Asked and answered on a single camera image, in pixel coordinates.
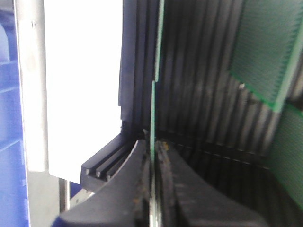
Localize green circuit board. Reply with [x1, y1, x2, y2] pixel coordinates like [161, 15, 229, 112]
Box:
[268, 104, 303, 209]
[230, 0, 303, 112]

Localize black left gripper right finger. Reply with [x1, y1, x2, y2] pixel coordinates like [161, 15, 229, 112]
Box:
[155, 140, 268, 227]

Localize black slotted board rack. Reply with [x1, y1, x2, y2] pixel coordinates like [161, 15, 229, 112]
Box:
[80, 0, 303, 227]

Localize blue plastic bin left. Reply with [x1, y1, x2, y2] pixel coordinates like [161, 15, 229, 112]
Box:
[0, 0, 29, 227]

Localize metal table edge rail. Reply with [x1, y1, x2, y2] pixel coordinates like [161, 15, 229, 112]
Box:
[13, 0, 48, 172]

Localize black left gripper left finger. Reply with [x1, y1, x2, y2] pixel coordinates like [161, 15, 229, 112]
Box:
[52, 140, 150, 227]

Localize green circuit board rearmost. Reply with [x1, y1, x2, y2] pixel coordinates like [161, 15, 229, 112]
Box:
[150, 0, 165, 227]

